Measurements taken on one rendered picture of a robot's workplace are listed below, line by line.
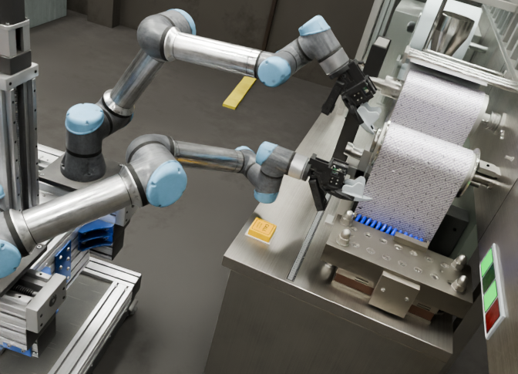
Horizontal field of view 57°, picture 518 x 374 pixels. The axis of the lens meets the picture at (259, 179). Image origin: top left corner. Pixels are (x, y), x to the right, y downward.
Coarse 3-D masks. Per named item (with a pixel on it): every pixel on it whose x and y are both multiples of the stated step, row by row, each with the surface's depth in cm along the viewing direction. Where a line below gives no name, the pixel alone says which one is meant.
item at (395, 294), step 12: (384, 276) 124; (396, 276) 125; (384, 288) 126; (396, 288) 125; (408, 288) 124; (372, 300) 129; (384, 300) 128; (396, 300) 127; (408, 300) 125; (396, 312) 128
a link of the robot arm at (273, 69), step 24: (144, 24) 134; (168, 24) 135; (144, 48) 134; (168, 48) 130; (192, 48) 128; (216, 48) 127; (240, 48) 126; (240, 72) 127; (264, 72) 122; (288, 72) 123
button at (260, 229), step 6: (258, 222) 147; (264, 222) 148; (252, 228) 144; (258, 228) 145; (264, 228) 145; (270, 228) 146; (252, 234) 144; (258, 234) 143; (264, 234) 143; (270, 234) 143; (264, 240) 143
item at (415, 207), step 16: (384, 176) 135; (400, 176) 134; (368, 192) 139; (384, 192) 138; (400, 192) 136; (416, 192) 134; (432, 192) 132; (448, 192) 131; (368, 208) 142; (384, 208) 140; (400, 208) 138; (416, 208) 136; (432, 208) 135; (448, 208) 133; (400, 224) 140; (416, 224) 139; (432, 224) 137
